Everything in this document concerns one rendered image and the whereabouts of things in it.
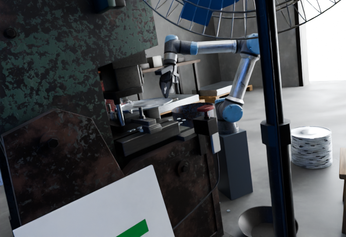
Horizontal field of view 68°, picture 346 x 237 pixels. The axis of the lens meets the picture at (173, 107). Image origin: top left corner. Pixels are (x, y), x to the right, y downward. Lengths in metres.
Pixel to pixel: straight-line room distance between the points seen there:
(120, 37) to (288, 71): 5.02
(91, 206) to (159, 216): 0.29
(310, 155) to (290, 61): 3.77
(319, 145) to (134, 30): 1.61
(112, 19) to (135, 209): 0.73
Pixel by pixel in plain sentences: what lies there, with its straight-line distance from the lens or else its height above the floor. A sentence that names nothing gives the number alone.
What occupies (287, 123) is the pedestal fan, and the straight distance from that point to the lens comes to 0.51.
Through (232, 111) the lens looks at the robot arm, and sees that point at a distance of 1.55.
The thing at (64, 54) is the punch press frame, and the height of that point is 1.07.
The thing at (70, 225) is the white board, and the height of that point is 0.53.
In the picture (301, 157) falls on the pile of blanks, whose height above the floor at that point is 0.09.
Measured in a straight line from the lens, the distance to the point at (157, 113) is 1.33.
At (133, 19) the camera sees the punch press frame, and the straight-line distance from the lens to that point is 1.12.
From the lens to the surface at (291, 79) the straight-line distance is 5.83.
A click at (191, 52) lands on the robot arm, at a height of 1.01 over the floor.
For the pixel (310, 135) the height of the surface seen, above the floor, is 0.24.
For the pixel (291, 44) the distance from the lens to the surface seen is 5.75.
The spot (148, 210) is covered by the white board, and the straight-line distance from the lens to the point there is 1.08.
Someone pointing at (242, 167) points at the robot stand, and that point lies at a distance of 1.82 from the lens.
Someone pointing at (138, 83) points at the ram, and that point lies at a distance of 1.23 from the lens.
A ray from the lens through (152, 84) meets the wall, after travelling 5.37.
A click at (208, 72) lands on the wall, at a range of 6.49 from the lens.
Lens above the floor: 1.00
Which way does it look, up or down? 11 degrees down
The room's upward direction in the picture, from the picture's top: 9 degrees counter-clockwise
